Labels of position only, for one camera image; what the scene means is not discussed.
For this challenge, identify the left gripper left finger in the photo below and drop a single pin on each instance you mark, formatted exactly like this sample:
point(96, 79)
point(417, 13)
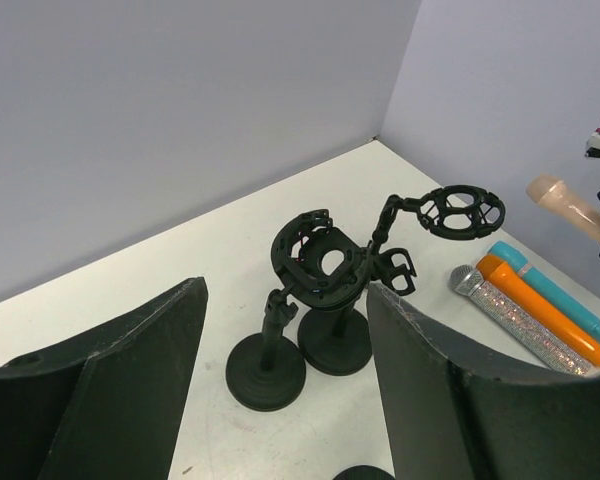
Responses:
point(106, 403)

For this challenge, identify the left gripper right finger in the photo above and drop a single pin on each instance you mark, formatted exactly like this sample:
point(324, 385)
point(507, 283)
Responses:
point(457, 409)

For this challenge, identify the beige microphone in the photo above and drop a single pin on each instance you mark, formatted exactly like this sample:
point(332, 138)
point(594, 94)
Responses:
point(552, 194)

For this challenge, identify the silver glitter microphone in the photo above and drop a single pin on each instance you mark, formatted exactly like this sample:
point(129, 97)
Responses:
point(468, 282)

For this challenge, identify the orange microphone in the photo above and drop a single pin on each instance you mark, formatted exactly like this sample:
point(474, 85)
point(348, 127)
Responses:
point(500, 274)

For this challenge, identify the cyan microphone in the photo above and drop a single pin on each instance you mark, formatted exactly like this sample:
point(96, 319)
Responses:
point(549, 290)

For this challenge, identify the black tripod shock mount stand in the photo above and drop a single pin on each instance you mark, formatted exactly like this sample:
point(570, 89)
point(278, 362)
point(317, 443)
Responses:
point(455, 212)

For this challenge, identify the black stand with orange microphone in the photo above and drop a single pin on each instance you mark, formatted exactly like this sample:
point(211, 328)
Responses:
point(319, 266)

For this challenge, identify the black round base clip stand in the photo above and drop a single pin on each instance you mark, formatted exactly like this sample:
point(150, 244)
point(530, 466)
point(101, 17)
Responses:
point(338, 343)

